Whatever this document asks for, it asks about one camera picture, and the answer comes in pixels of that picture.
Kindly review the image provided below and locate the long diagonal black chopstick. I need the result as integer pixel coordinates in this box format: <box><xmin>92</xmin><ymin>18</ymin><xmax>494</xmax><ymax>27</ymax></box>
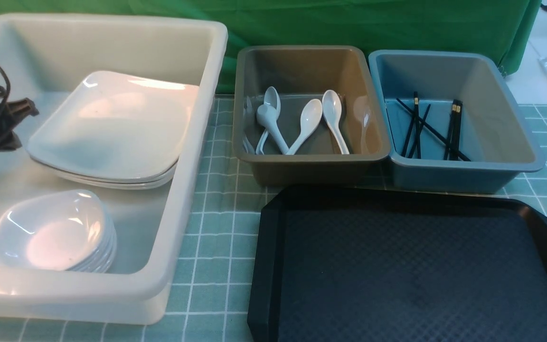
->
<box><xmin>396</xmin><ymin>98</ymin><xmax>471</xmax><ymax>162</ymax></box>

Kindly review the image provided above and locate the stack of white bowls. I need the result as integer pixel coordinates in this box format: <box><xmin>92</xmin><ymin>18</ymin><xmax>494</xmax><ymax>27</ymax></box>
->
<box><xmin>0</xmin><ymin>189</ymin><xmax>118</xmax><ymax>273</ymax></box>

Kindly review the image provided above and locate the white spoon in bin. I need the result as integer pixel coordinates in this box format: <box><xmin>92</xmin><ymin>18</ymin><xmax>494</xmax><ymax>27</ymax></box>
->
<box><xmin>321</xmin><ymin>89</ymin><xmax>349</xmax><ymax>154</ymax></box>

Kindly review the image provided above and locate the white spoon underneath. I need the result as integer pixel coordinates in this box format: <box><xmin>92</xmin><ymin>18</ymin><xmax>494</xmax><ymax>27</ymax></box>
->
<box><xmin>256</xmin><ymin>86</ymin><xmax>282</xmax><ymax>154</ymax></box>

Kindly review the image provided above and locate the black serving tray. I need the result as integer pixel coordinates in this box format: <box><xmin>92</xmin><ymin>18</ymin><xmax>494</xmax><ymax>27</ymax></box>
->
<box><xmin>247</xmin><ymin>185</ymin><xmax>547</xmax><ymax>342</ymax></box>

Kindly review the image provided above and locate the stack of white plates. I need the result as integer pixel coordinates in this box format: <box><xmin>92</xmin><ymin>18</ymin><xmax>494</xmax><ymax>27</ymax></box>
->
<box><xmin>30</xmin><ymin>159</ymin><xmax>177</xmax><ymax>190</ymax></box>

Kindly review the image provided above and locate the grey-white spoon on top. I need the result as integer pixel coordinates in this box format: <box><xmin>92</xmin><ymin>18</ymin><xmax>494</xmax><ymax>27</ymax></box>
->
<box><xmin>256</xmin><ymin>104</ymin><xmax>289</xmax><ymax>154</ymax></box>

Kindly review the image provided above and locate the brown plastic bin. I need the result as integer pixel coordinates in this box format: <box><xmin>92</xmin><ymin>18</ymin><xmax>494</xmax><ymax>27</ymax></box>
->
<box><xmin>232</xmin><ymin>45</ymin><xmax>391</xmax><ymax>187</ymax></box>

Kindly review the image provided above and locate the green checked tablecloth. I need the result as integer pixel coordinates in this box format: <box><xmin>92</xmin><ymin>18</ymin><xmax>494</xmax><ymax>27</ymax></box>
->
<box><xmin>0</xmin><ymin>97</ymin><xmax>547</xmax><ymax>342</ymax></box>

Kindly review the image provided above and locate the large white plastic tub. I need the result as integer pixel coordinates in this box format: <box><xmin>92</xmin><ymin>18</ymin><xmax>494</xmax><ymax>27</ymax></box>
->
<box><xmin>0</xmin><ymin>13</ymin><xmax>228</xmax><ymax>325</ymax></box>

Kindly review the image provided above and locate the white ceramic spoon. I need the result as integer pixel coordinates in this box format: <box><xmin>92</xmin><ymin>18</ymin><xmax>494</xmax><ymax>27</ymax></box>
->
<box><xmin>285</xmin><ymin>99</ymin><xmax>323</xmax><ymax>154</ymax></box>

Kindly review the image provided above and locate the black chopstick in bin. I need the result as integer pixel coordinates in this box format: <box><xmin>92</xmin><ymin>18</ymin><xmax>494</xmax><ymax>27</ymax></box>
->
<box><xmin>408</xmin><ymin>122</ymin><xmax>424</xmax><ymax>159</ymax></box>

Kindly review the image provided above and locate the large white square plate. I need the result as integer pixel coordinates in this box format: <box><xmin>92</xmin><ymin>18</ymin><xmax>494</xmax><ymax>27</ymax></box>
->
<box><xmin>25</xmin><ymin>71</ymin><xmax>199</xmax><ymax>182</ymax></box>

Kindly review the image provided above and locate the blue plastic bin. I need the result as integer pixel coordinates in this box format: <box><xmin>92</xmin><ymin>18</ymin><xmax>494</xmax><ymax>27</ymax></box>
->
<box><xmin>368</xmin><ymin>50</ymin><xmax>546</xmax><ymax>193</ymax></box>

